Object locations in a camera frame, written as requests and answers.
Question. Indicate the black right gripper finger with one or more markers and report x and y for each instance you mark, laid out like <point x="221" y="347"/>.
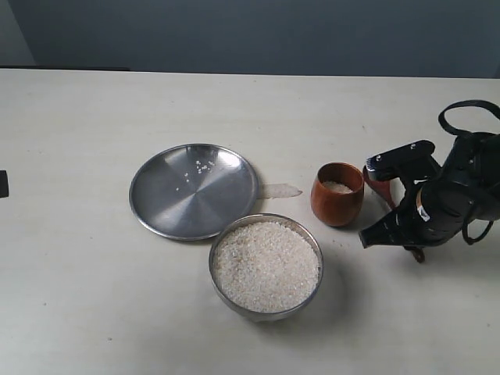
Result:
<point x="392" y="229"/>
<point x="409" y="163"/>

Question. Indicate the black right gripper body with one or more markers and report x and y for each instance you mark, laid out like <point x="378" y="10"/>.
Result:
<point x="443" y="206"/>

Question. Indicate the dark wooden spoon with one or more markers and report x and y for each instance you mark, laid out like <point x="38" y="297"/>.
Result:
<point x="383" y="189"/>

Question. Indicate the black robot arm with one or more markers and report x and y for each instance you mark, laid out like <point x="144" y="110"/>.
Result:
<point x="480" y="150"/>

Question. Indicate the brown wooden cup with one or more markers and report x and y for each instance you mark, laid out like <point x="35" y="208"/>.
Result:
<point x="337" y="209"/>

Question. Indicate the steel bowl of rice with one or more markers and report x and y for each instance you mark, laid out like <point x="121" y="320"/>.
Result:
<point x="266" y="267"/>

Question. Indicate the clear tape patch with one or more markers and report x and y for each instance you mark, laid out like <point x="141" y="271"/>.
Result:
<point x="271" y="191"/>

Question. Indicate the round steel plate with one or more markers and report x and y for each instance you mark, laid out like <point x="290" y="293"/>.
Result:
<point x="192" y="192"/>

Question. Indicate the black object at left edge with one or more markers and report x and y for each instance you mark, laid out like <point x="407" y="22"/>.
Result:
<point x="4" y="184"/>

